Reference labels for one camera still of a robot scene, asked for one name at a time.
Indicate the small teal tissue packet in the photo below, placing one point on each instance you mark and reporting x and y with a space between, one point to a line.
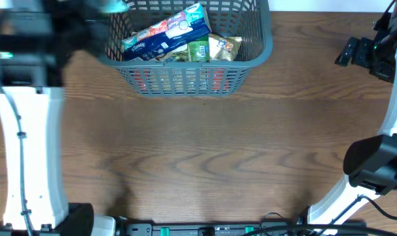
113 6

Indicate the orange spaghetti packet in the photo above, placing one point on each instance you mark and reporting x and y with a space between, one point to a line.
178 81

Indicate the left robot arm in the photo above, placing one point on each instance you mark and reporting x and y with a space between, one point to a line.
37 40

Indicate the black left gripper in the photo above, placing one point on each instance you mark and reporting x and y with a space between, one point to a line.
100 50

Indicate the grey plastic slotted basket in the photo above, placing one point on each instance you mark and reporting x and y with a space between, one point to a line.
248 19

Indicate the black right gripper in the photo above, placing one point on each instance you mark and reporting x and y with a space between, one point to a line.
359 58

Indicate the Kleenex tissue multipack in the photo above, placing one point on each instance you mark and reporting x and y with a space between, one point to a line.
178 30

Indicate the gold foil food bag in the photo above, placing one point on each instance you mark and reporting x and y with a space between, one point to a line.
221 49

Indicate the green lid spice jar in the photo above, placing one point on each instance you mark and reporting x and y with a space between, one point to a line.
199 50

